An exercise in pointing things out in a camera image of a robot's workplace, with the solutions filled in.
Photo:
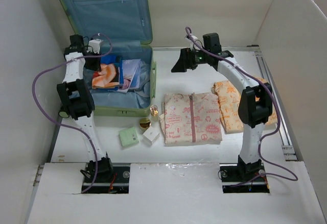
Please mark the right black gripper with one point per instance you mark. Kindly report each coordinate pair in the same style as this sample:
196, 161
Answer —
185, 61

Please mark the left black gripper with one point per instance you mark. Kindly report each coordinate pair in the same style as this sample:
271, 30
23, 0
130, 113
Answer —
96, 66

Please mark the blue orange cloth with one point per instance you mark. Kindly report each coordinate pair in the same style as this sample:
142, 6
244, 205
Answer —
110, 77

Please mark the blue princess cloth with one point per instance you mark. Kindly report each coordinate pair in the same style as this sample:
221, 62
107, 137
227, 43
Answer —
131, 70

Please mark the small clear perfume bottle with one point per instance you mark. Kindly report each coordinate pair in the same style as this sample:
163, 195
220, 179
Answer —
154, 111

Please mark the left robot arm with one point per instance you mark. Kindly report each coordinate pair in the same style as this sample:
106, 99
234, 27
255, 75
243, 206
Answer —
78, 104

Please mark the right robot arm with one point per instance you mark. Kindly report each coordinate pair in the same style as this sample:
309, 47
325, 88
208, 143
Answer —
256, 102

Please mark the orange cartoon zip hoodie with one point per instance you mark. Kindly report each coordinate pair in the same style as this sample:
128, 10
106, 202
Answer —
228, 102

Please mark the pink cartoon zip hoodie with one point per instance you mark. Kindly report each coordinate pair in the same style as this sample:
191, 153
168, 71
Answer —
190, 119

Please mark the green suitcase blue lining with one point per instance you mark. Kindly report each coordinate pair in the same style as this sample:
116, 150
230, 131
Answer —
127, 23

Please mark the round gold lid jar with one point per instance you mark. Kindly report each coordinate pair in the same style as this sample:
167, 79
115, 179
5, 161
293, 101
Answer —
144, 123

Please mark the light green box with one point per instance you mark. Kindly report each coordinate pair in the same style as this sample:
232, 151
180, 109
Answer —
128, 137

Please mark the small white box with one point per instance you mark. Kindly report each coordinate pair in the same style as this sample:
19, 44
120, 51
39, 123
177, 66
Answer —
151, 134

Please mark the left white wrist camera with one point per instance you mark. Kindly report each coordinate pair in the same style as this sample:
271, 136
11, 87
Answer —
94, 46

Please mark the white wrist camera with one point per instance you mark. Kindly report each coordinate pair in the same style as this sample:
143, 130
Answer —
193, 39
94, 46

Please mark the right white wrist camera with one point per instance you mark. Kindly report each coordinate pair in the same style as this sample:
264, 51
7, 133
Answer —
193, 39

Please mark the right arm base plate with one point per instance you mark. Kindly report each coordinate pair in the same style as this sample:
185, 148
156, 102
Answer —
234, 182

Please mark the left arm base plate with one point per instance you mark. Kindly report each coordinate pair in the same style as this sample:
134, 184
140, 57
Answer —
117, 183

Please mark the aluminium rail right side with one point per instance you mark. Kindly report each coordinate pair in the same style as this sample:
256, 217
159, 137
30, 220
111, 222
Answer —
283, 132

